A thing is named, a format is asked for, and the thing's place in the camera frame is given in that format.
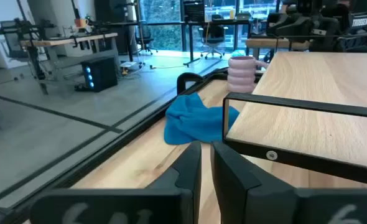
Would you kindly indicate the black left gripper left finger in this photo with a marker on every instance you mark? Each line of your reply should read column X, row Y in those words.
column 171, row 205

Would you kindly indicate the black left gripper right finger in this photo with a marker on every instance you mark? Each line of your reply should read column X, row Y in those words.
column 249, row 202

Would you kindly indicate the lilac ribbed mug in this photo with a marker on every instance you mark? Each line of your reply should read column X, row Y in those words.
column 241, row 74

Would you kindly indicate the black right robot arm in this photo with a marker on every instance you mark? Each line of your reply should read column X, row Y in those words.
column 342, row 31

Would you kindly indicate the wooden table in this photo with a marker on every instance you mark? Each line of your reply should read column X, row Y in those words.
column 273, row 43

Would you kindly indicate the black office chair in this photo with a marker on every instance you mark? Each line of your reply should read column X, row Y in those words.
column 214, row 34
column 144, row 37

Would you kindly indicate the blue cloth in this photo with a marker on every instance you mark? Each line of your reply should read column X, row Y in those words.
column 189, row 121

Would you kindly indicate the long black desk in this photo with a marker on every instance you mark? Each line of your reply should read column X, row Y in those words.
column 171, row 23

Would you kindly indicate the black computer tower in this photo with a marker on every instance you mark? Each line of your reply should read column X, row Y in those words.
column 101, row 74

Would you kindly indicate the wooden workbench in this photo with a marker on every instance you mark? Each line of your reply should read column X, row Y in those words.
column 68, row 40

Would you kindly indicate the orange mug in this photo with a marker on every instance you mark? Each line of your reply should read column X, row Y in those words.
column 80, row 22

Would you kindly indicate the wooden shelf with black frame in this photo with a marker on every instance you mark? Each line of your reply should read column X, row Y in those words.
column 311, row 109

